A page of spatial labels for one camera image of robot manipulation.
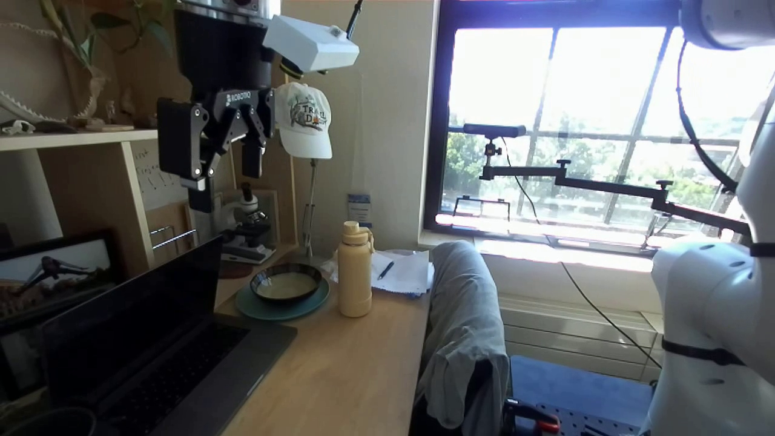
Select small grey jar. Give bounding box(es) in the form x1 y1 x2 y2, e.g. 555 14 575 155
345 190 374 228

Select blue floor mat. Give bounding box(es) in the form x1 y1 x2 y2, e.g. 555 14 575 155
506 354 658 436

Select white paper sheets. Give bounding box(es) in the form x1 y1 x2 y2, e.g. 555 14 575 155
371 250 435 298

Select black framed picture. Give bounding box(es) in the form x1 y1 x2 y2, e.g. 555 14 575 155
0 228 125 335

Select white baseball cap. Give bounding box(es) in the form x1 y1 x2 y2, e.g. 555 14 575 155
270 79 333 161

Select black microscope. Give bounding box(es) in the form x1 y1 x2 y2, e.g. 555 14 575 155
218 179 276 265

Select black cable on robot arm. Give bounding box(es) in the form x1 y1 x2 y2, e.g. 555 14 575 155
672 35 740 198

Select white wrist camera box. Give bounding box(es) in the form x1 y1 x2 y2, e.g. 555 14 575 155
262 11 362 77

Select white radiator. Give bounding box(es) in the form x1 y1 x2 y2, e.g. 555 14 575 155
497 293 665 382

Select gray clothed person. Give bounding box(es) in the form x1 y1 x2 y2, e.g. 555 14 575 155
414 239 512 436

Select dark grey laptop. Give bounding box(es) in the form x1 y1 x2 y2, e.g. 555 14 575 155
32 238 300 436

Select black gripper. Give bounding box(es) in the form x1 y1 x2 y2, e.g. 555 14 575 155
155 4 274 212

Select wooden shelf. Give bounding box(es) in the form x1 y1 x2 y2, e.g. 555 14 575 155
0 129 164 281

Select dark bowl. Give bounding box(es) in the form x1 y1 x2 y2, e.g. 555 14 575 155
247 261 323 305

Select potted plant with dry branches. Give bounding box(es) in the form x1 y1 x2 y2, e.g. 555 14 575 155
0 0 178 136

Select green plate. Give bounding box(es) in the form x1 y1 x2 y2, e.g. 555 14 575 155
234 281 333 325

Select dark window frame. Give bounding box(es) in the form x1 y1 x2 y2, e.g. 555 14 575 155
420 0 775 253

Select black stereo camera bar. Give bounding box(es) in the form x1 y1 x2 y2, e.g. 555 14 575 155
446 121 531 141

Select thin black hanging cable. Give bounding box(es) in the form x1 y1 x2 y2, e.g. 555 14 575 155
510 171 665 372

